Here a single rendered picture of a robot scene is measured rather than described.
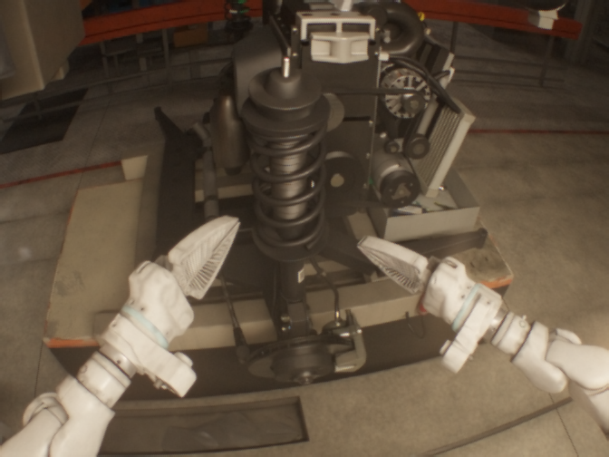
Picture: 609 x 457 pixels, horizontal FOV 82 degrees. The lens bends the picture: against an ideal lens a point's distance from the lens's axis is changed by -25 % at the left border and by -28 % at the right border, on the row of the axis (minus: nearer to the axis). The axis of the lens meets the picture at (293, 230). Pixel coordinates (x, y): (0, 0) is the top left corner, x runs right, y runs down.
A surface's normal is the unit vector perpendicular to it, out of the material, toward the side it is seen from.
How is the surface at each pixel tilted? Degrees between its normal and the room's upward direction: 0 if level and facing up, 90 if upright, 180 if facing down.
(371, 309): 90
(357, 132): 90
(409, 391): 0
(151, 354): 10
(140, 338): 25
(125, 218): 0
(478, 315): 45
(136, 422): 0
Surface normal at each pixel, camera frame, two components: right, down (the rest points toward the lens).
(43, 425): -0.04, -0.84
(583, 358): -0.51, -0.71
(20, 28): 0.18, 0.68
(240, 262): 0.04, -0.61
